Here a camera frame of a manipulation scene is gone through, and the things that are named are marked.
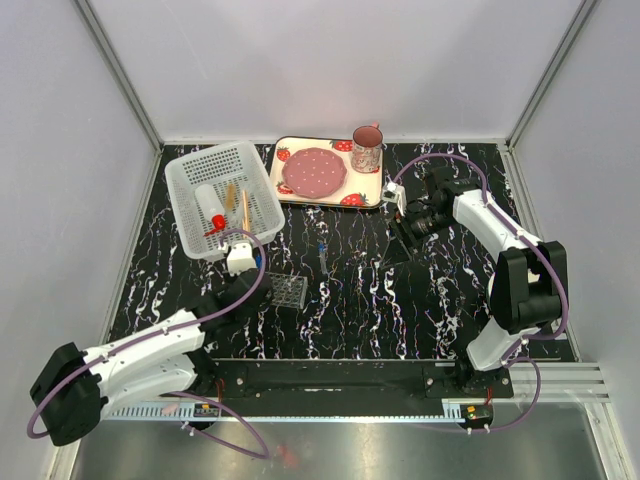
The clear test tube rack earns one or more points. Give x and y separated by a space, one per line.
288 291

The brown test tube brush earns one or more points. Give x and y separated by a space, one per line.
230 198

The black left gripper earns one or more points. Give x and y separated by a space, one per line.
231 281

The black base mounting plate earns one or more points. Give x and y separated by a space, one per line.
431 379

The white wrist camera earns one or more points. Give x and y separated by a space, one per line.
239 257
395 193

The wooden test tube clamp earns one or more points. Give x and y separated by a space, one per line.
245 211

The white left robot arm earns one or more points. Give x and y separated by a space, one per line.
78 388

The pink floral mug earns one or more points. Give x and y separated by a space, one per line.
366 154

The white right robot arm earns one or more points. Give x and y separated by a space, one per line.
527 291

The strawberry pattern tray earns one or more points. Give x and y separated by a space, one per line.
360 191

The pink polka dot plate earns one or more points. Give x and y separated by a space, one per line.
314 173

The white red-capped wash bottle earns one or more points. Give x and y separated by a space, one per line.
211 208

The white plastic mesh basket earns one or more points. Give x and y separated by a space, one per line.
238 163

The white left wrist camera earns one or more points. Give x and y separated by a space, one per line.
239 257

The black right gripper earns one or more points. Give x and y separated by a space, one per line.
395 253

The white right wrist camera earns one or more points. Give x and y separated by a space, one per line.
395 193

